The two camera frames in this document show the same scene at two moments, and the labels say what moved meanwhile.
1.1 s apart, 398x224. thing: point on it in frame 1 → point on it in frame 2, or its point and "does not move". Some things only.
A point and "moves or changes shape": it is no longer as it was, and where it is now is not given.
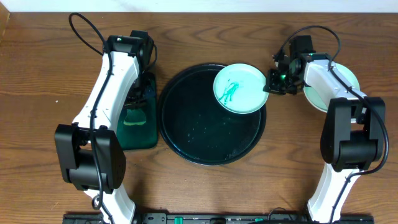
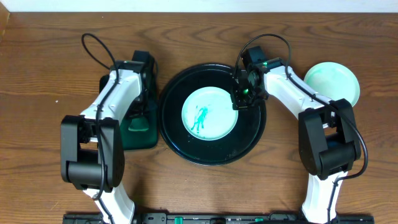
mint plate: x=239 y=88 moves or changes shape
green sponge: x=135 y=117 moves or changes shape
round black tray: x=196 y=127 does not move
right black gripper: x=272 y=87 → x=238 y=103
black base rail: x=221 y=218 does not move
